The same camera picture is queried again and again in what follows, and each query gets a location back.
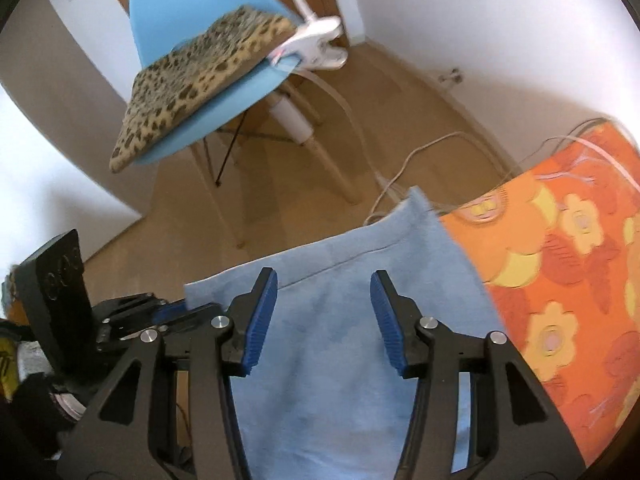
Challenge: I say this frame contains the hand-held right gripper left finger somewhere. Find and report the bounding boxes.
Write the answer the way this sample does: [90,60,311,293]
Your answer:
[55,267,278,480]

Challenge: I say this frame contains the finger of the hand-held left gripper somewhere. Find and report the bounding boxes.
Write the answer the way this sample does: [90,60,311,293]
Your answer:
[107,294,188,328]
[100,304,223,353]

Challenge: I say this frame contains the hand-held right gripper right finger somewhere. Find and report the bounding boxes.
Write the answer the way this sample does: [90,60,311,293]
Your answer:
[370,270,586,480]

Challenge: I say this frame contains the light blue jeans pants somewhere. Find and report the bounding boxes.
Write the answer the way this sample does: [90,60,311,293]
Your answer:
[184,186,511,480]

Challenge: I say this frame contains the orange floral blanket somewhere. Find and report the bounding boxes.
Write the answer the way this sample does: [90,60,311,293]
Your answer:
[440,120,640,466]

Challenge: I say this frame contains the leopard print cushion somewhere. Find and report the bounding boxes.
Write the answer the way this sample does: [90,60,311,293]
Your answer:
[109,5,305,173]

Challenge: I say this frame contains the white clamp lamp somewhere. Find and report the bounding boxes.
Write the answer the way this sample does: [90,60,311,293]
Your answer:
[270,0,348,71]

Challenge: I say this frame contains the blue plastic chair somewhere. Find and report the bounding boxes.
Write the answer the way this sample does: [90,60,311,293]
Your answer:
[127,0,362,250]

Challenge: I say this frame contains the white floor cable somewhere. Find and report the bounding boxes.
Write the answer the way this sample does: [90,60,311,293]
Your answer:
[364,132,506,227]

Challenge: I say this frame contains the grey cable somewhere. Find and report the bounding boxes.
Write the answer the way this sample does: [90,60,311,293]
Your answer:
[505,119,618,178]

